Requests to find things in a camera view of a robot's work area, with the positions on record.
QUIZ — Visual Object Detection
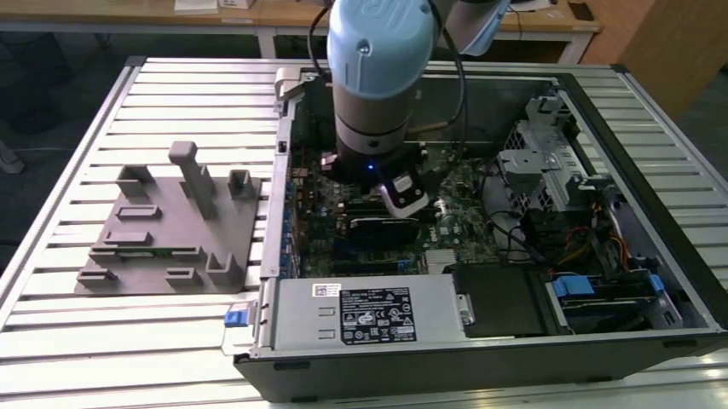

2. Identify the black graphics card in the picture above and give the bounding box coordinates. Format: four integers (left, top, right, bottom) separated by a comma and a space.
346, 216, 425, 251

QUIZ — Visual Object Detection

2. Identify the green motherboard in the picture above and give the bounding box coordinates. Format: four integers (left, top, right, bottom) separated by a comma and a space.
289, 142, 522, 278

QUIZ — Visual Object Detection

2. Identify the silver heatsink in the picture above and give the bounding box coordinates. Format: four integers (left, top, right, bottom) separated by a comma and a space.
426, 249, 460, 274

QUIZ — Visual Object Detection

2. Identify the silver drive cage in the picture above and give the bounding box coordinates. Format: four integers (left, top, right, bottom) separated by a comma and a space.
482, 95, 596, 214

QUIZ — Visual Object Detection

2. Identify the silver power supply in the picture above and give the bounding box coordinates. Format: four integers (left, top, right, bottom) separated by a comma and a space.
270, 274, 476, 354

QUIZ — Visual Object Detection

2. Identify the grey parts rack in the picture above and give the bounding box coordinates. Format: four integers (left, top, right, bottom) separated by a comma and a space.
72, 140, 267, 296

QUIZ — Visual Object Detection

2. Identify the black plastic shroud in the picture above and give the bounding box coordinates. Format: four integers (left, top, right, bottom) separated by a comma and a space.
442, 262, 558, 341

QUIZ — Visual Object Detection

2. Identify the green RAM stick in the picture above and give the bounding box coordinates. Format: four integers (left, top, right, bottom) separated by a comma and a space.
112, 249, 175, 259

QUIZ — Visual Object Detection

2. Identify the hard disk in blue carrier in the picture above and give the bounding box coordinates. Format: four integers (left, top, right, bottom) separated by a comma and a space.
549, 274, 659, 336

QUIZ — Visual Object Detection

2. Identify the black PC case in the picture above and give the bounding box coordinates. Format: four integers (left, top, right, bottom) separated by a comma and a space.
218, 63, 728, 404

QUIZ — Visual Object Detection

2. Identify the wooden desk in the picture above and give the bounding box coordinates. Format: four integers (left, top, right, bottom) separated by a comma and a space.
0, 0, 605, 65

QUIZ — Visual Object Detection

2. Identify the black office chair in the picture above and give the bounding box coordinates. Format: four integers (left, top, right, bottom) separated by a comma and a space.
0, 29, 75, 137

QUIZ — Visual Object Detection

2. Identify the blue plastic clip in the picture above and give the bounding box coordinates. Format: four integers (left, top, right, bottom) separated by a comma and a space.
648, 274, 667, 307

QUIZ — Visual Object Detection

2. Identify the grey metal foot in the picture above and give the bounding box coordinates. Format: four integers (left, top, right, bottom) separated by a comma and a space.
0, 139, 26, 175

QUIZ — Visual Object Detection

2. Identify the wooden cabinet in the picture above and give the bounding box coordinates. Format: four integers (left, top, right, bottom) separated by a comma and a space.
579, 0, 728, 117

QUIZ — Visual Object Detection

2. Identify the silver disk bay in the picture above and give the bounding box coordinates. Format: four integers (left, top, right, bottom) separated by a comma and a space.
542, 255, 689, 338

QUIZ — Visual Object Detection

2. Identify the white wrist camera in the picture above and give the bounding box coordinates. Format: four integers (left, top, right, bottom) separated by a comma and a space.
379, 170, 430, 221

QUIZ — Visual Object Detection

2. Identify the cable with brass plug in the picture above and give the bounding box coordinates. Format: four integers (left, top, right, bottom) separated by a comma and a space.
404, 121, 454, 136

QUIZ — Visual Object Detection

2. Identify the black cable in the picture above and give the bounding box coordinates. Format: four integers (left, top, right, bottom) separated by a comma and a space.
430, 0, 469, 148

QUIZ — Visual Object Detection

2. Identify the black wire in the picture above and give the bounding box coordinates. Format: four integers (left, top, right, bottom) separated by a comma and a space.
482, 161, 548, 265

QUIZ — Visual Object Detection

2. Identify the red wire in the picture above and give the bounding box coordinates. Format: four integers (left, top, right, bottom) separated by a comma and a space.
566, 227, 595, 256

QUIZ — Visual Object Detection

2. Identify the yellow wire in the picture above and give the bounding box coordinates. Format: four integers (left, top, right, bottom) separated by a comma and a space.
609, 236, 629, 268

